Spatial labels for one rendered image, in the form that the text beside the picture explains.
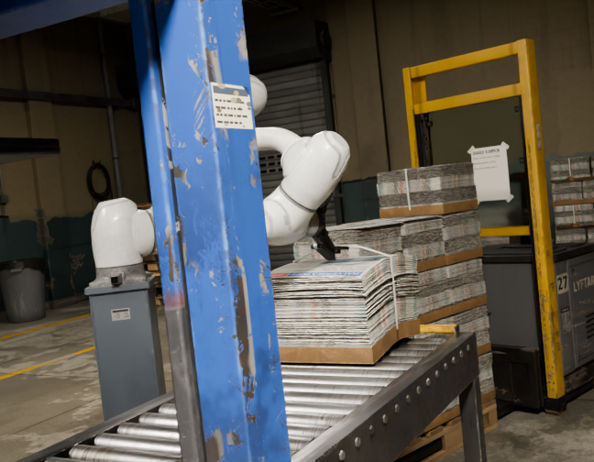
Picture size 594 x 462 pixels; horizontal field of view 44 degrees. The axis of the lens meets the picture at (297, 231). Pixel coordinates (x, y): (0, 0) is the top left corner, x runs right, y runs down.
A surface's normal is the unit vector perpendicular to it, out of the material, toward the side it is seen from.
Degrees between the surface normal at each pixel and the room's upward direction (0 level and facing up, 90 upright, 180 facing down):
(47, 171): 90
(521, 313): 90
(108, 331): 90
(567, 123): 90
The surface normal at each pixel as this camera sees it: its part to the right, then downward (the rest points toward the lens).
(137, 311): 0.09, 0.04
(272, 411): 0.87, -0.07
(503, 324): -0.72, 0.11
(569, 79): -0.48, 0.10
